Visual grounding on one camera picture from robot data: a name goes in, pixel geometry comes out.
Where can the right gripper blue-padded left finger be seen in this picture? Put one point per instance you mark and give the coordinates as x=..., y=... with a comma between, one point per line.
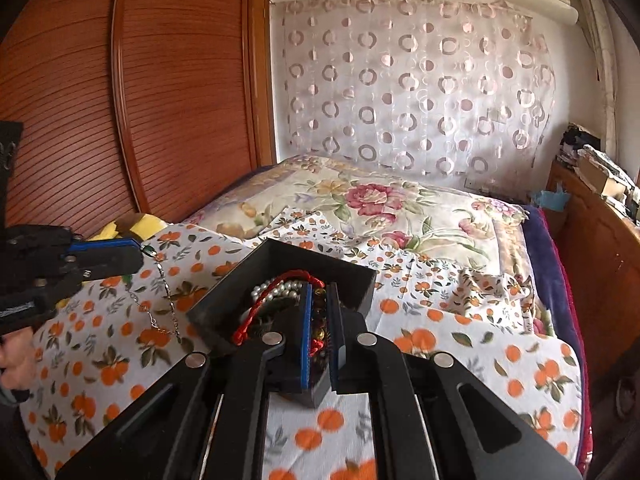
x=203, y=419

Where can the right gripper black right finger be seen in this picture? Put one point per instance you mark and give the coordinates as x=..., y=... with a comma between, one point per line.
x=431, y=418

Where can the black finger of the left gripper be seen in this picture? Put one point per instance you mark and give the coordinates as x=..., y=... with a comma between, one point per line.
x=89, y=260

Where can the black square jewelry box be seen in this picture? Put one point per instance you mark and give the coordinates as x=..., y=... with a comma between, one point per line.
x=288, y=289

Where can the person's left hand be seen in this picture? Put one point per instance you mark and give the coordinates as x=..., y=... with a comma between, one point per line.
x=18, y=363

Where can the yellow plush toy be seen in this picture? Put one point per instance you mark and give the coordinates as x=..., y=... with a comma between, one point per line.
x=139, y=227

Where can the orange print white cloth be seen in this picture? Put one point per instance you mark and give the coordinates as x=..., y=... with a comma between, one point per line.
x=112, y=340

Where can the dark blue blanket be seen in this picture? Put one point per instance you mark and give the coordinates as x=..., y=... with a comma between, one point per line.
x=553, y=288

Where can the red wooden wardrobe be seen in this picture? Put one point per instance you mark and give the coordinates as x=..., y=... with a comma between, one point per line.
x=127, y=106

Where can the floral quilt bedspread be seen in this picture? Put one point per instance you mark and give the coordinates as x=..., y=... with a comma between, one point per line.
x=376, y=207

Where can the wooden side cabinet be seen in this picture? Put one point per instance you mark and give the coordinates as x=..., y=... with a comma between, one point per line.
x=600, y=254

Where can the teal tissue box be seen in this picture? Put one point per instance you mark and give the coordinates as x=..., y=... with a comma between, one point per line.
x=553, y=200

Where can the clutter pile on cabinet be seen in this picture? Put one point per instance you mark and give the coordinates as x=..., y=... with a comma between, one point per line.
x=579, y=152

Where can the sheer circle pattern curtain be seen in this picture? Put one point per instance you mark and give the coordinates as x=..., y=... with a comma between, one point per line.
x=446, y=91

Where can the beige hanging curtain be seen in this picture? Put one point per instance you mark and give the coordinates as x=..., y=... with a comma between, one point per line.
x=603, y=45

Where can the left camera black mount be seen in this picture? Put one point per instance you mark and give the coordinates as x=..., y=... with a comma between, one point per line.
x=10, y=139

